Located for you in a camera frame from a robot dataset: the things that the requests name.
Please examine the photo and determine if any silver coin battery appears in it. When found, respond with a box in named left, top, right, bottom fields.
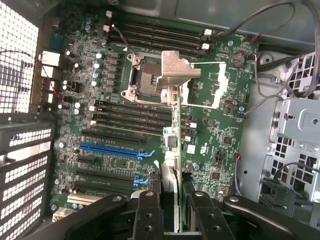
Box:
left=229, top=51, right=248, bottom=68

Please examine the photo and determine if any green motherboard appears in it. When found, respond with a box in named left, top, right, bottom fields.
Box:
left=48, top=9, right=261, bottom=218

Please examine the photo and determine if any long black expansion slot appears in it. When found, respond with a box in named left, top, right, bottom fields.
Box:
left=75, top=169, right=135, bottom=183

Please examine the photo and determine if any short black expansion slot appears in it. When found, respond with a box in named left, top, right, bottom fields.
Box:
left=76, top=156, right=98, bottom=164

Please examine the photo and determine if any black RAM slot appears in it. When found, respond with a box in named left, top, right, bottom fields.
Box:
left=91, top=112, right=198, bottom=136
left=94, top=99, right=196, bottom=122
left=104, top=18, right=210, bottom=43
left=106, top=10, right=213, bottom=36
left=104, top=32, right=206, bottom=57
left=102, top=24, right=210, bottom=50
left=89, top=106, right=198, bottom=129

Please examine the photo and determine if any black slot with blue latch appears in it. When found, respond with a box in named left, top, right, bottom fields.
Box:
left=73, top=174, right=147, bottom=194

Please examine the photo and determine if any steel socket cover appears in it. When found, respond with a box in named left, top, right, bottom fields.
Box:
left=179, top=61, right=230, bottom=110

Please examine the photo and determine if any thin grey wire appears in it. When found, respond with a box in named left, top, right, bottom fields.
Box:
left=239, top=57, right=320, bottom=118

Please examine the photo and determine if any thin steel locking lever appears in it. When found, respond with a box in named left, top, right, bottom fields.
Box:
left=111, top=22, right=137, bottom=56

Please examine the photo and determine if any CPU socket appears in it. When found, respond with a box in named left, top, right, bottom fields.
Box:
left=121, top=52, right=176, bottom=103

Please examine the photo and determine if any thin black looped wire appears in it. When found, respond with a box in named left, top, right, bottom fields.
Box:
left=208, top=1, right=298, bottom=42

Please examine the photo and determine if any perforated steel disk bay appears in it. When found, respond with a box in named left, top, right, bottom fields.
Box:
left=257, top=52, right=320, bottom=223

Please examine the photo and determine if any red and black fan wire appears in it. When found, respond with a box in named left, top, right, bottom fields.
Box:
left=0, top=48, right=66, bottom=101

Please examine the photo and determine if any blue expansion slot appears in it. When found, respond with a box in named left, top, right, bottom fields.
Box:
left=78, top=141, right=156, bottom=161

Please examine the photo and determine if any black open PC case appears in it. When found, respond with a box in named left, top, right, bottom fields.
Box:
left=0, top=0, right=320, bottom=240

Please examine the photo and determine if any white expansion slot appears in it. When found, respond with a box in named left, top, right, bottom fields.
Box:
left=66, top=192, right=103, bottom=205

